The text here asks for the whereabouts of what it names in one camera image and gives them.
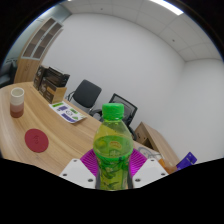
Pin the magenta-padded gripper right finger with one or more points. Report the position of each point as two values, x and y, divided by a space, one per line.
150 171

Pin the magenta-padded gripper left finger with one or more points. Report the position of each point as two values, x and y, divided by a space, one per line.
77 171

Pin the green drink bottle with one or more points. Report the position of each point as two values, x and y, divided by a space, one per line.
113 150

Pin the wooden side desk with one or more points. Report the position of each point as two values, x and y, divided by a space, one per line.
151 136

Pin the purple standing pouch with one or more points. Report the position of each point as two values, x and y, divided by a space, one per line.
186 161

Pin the flat round red coaster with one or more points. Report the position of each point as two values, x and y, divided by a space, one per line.
36 140

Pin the white leaflet with coloured prints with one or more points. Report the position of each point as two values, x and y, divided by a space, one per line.
67 112

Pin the black mesh office chair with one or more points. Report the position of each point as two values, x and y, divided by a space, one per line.
128 110

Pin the black padded office chair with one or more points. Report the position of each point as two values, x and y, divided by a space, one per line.
86 93

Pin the brown box with orange side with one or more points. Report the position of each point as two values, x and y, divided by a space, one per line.
53 93

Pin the white and brown mug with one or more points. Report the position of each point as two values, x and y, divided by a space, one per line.
16 101

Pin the dark brown flat box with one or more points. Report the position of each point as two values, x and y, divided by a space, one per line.
57 77

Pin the wooden shelf cabinet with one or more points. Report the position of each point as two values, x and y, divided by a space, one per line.
28 68

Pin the black sofa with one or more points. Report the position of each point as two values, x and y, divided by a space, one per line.
6 78

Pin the ceiling light panel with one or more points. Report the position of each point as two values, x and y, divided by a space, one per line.
166 6

